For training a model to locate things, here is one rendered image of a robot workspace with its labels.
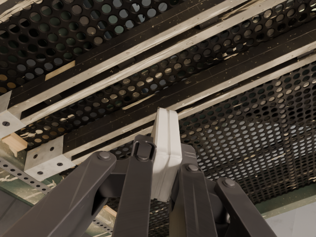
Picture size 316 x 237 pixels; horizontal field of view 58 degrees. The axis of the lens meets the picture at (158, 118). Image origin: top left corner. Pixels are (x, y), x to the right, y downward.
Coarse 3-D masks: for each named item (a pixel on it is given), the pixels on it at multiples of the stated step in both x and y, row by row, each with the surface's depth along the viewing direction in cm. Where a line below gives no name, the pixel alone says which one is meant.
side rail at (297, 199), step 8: (312, 184) 130; (296, 192) 131; (304, 192) 130; (312, 192) 128; (272, 200) 133; (280, 200) 132; (288, 200) 130; (296, 200) 129; (304, 200) 129; (312, 200) 131; (264, 208) 132; (272, 208) 131; (280, 208) 131; (288, 208) 132; (264, 216) 134; (272, 216) 136
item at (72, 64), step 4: (68, 64) 64; (72, 64) 63; (60, 68) 64; (64, 68) 63; (68, 68) 63; (52, 72) 64; (56, 72) 64; (60, 72) 63; (48, 76) 64; (52, 76) 63
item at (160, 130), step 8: (160, 112) 20; (160, 120) 19; (152, 128) 22; (160, 128) 17; (152, 136) 19; (160, 136) 16; (160, 144) 15; (160, 152) 15; (160, 160) 15; (160, 168) 15; (152, 176) 15; (160, 176) 15; (152, 184) 15; (152, 192) 16
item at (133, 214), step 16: (144, 144) 14; (144, 160) 14; (128, 176) 13; (144, 176) 13; (128, 192) 12; (144, 192) 12; (128, 208) 11; (144, 208) 11; (128, 224) 10; (144, 224) 10
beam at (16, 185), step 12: (0, 144) 74; (12, 156) 77; (24, 156) 81; (0, 168) 78; (0, 180) 82; (12, 180) 83; (48, 180) 87; (60, 180) 92; (12, 192) 87; (24, 192) 88; (36, 192) 89; (96, 216) 106; (108, 216) 112; (96, 228) 113
